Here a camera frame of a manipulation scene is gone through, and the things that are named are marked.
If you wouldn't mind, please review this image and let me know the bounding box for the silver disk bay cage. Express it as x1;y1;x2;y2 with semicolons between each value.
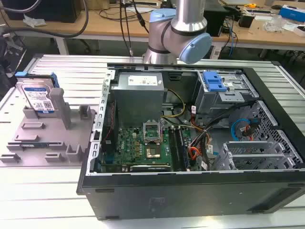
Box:
214;140;298;170

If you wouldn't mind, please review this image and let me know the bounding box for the hard disk in blue carrier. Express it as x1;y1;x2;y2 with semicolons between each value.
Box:
14;71;60;117

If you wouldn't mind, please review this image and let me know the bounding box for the grey power supply unit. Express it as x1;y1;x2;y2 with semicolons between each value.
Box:
110;71;165;127

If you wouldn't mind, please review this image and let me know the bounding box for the green motherboard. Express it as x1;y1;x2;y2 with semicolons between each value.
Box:
100;124;191;173

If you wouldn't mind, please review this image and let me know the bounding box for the CPU socket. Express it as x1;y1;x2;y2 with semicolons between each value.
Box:
145;146;165;160

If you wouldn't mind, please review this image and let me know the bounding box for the blue drive bay latch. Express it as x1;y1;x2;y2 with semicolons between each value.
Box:
202;71;227;93

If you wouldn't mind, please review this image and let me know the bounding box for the silver optical drive cage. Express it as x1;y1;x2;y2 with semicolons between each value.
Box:
194;70;260;115

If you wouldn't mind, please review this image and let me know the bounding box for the black open PC case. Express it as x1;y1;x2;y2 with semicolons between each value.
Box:
76;62;305;221

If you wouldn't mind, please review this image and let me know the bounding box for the wooden desk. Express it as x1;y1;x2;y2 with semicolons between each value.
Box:
0;0;305;52

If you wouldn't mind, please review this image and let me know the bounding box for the grey parts rack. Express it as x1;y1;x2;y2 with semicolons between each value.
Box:
0;87;99;167

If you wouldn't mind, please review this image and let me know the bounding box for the black computer tower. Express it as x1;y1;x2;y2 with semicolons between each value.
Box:
203;3;230;37

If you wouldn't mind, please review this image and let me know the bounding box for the RAM stick on rack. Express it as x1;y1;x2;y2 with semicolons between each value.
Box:
20;142;50;147

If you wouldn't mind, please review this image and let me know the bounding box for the black device with holes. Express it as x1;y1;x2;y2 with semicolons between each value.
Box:
0;35;27;94

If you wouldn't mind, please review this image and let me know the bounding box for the blue cardboard box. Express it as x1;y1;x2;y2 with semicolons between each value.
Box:
278;4;305;22

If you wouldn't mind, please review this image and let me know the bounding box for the socket cover metal frame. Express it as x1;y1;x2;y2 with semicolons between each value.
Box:
142;121;163;145

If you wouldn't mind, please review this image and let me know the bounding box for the yellow black power wire bundle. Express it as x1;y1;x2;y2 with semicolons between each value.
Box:
162;88;187;119

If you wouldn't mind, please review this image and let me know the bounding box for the orange SATA wire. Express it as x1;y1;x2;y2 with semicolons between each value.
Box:
189;146;203;161

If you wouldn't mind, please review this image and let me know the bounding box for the blue SATA wire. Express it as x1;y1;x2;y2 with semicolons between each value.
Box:
232;118;253;141

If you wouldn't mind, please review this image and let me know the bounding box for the black hanging cable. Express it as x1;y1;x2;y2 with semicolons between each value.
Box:
119;0;134;57

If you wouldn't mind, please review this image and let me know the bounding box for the thick grey cable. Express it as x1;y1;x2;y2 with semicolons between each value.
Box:
0;0;89;39

